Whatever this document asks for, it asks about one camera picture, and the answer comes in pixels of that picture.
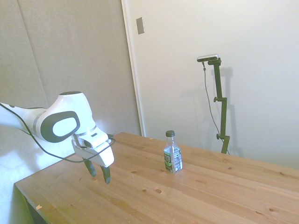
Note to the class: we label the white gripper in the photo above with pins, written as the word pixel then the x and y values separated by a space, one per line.
pixel 106 156

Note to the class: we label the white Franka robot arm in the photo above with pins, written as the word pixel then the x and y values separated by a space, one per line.
pixel 67 109

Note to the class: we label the clear plastic bottle green label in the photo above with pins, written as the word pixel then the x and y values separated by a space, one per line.
pixel 173 156

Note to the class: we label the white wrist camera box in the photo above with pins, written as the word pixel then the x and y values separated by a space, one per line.
pixel 93 140

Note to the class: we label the dark green camera stand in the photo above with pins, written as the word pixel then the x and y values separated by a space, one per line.
pixel 220 105

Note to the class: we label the grey wall plate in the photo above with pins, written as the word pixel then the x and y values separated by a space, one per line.
pixel 140 25

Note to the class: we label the grey camera on stand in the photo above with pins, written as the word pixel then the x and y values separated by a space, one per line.
pixel 208 57

